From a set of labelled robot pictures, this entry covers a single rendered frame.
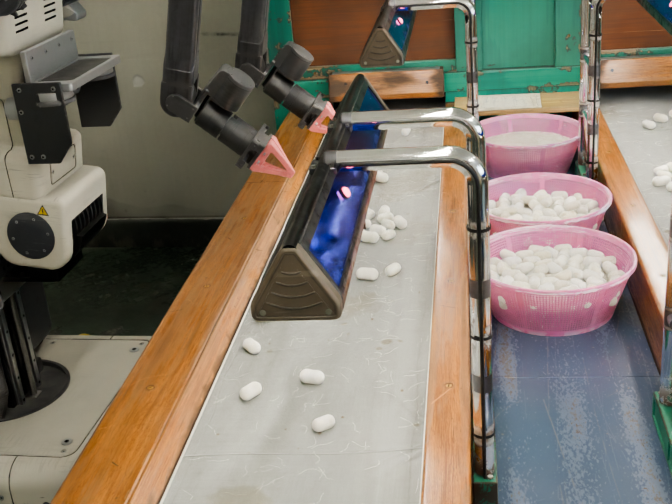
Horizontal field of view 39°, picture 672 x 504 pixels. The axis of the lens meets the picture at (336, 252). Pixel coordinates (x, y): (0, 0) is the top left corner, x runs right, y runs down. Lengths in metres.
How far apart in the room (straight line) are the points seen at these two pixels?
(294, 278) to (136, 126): 2.92
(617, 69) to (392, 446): 1.54
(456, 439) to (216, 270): 0.64
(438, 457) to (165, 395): 0.39
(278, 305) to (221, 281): 0.77
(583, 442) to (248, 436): 0.44
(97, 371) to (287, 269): 1.64
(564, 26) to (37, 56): 1.29
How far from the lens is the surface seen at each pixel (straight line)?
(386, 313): 1.49
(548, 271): 1.63
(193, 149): 3.66
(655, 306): 1.48
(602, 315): 1.57
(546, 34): 2.54
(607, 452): 1.30
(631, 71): 2.53
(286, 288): 0.82
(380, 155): 1.00
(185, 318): 1.49
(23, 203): 2.04
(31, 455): 2.17
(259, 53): 2.09
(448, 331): 1.38
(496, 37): 2.54
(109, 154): 3.78
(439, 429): 1.17
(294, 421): 1.25
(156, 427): 1.24
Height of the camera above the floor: 1.42
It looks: 23 degrees down
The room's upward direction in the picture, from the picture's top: 5 degrees counter-clockwise
